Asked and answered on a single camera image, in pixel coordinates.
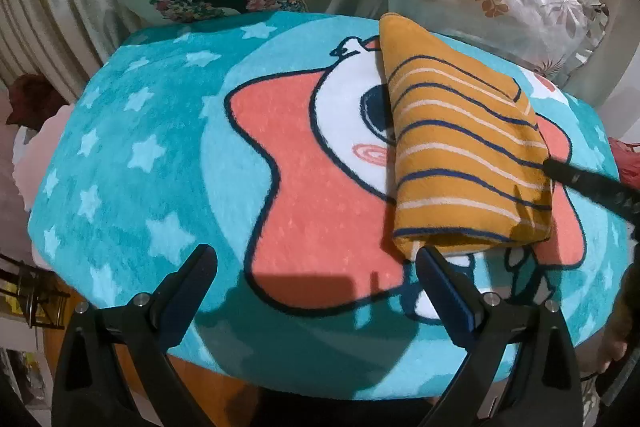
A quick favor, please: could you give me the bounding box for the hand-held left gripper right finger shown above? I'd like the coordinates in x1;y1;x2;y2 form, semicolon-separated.
416;246;584;427

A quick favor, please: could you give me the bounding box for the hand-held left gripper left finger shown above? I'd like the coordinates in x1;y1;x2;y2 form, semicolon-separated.
51;243;219;427

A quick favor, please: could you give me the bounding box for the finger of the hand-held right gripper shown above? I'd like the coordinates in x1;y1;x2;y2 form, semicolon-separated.
542;158;640;224

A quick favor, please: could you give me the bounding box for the orange striped sweater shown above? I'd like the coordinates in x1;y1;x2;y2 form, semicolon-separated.
378;11;555;260

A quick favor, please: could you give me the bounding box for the person's right hand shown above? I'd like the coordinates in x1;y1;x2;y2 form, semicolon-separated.
598;299;633;375

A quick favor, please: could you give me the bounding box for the teal star printed blanket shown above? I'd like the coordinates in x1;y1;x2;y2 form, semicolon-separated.
27;11;632;400

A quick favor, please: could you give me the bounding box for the pink cloth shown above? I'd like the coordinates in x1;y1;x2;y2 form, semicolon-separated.
11;103;76;212

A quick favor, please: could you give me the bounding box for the dark red cloth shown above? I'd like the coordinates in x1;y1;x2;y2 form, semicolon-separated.
6;74;68;128

